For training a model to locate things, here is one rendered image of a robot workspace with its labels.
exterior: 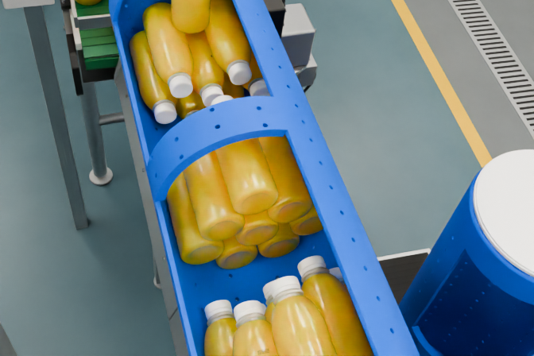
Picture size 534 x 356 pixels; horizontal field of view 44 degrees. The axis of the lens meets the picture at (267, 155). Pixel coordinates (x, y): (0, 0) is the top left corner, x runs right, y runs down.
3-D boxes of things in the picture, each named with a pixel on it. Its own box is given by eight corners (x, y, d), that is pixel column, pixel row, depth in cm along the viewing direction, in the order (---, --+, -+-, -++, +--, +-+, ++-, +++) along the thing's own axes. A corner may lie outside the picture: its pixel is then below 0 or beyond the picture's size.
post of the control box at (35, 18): (75, 230, 219) (17, -16, 140) (74, 219, 221) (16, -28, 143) (88, 227, 220) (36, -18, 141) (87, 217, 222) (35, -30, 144)
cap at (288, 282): (307, 290, 87) (303, 278, 88) (290, 285, 84) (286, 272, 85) (284, 303, 88) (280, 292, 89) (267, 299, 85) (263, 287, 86)
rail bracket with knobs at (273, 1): (244, 48, 150) (247, 13, 142) (235, 28, 154) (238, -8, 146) (285, 43, 152) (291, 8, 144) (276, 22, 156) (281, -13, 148)
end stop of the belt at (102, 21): (79, 30, 141) (77, 19, 138) (79, 28, 141) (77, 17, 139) (258, 9, 151) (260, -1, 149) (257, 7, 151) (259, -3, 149)
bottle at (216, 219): (209, 248, 100) (183, 156, 110) (251, 230, 100) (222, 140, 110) (193, 228, 94) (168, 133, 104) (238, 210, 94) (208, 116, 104)
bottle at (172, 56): (145, 33, 127) (164, 102, 116) (137, 6, 121) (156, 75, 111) (181, 24, 127) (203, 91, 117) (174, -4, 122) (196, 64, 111)
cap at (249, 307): (235, 327, 90) (232, 315, 91) (263, 322, 91) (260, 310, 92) (236, 315, 87) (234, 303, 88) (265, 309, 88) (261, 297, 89)
